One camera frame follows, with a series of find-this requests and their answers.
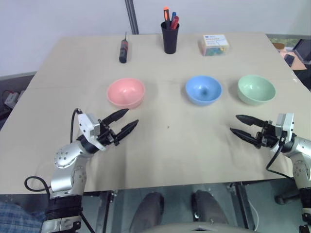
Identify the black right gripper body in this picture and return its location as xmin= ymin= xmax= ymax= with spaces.
xmin=256 ymin=120 xmax=280 ymax=149

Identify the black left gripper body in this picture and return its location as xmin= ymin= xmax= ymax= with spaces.
xmin=97 ymin=118 xmax=121 ymax=147

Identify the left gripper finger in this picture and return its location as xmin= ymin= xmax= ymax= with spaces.
xmin=116 ymin=119 xmax=140 ymax=142
xmin=103 ymin=108 xmax=130 ymax=126

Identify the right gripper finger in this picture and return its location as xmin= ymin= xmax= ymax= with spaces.
xmin=229 ymin=128 xmax=259 ymax=147
xmin=235 ymin=114 xmax=265 ymax=127

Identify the pink red bowl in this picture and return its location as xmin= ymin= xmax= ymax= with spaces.
xmin=107 ymin=77 xmax=146 ymax=110

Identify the green bowl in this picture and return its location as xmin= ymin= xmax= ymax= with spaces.
xmin=237 ymin=74 xmax=276 ymax=107

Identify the beige paper table cover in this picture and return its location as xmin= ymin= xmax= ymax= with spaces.
xmin=0 ymin=33 xmax=311 ymax=196

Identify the blue bowl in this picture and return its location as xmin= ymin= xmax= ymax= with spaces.
xmin=185 ymin=75 xmax=223 ymax=107

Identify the black office chair base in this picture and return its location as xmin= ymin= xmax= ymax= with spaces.
xmin=274 ymin=190 xmax=302 ymax=207

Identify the black red screwdriver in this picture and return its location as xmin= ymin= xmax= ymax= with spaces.
xmin=119 ymin=31 xmax=130 ymax=64

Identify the metal table leg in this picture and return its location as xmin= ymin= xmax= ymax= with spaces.
xmin=227 ymin=182 xmax=256 ymax=231
xmin=96 ymin=190 xmax=115 ymax=233

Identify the small black device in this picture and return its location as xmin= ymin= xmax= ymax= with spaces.
xmin=284 ymin=54 xmax=296 ymax=67

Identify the clear box of pins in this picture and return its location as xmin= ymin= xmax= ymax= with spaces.
xmin=200 ymin=34 xmax=230 ymax=57

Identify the grey laptop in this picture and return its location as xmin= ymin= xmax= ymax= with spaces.
xmin=292 ymin=38 xmax=311 ymax=71

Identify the black pen cup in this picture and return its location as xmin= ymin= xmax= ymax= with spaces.
xmin=160 ymin=21 xmax=180 ymax=55

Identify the grey vertical pole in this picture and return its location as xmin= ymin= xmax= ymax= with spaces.
xmin=124 ymin=0 xmax=139 ymax=35

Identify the white power strip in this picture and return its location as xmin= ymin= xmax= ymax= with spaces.
xmin=3 ymin=89 xmax=25 ymax=108

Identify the red marker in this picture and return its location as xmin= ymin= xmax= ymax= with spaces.
xmin=170 ymin=16 xmax=180 ymax=31

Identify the blue plaid cloth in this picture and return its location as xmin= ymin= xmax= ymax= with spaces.
xmin=0 ymin=198 xmax=46 ymax=233

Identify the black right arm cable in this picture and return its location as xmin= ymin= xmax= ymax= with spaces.
xmin=265 ymin=134 xmax=296 ymax=179

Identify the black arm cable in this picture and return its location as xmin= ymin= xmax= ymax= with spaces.
xmin=24 ymin=108 xmax=82 ymax=195
xmin=265 ymin=134 xmax=296 ymax=179

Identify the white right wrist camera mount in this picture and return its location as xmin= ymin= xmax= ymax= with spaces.
xmin=275 ymin=113 xmax=295 ymax=146

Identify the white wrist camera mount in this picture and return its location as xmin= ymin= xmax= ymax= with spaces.
xmin=77 ymin=113 xmax=106 ymax=151
xmin=275 ymin=113 xmax=295 ymax=146

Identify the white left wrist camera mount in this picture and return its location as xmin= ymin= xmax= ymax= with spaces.
xmin=77 ymin=113 xmax=106 ymax=151

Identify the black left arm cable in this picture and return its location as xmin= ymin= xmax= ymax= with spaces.
xmin=24 ymin=108 xmax=82 ymax=195

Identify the thin white cable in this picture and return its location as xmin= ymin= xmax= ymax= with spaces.
xmin=247 ymin=200 xmax=260 ymax=232

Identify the thin black cable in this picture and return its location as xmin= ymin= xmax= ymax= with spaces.
xmin=79 ymin=210 xmax=96 ymax=233

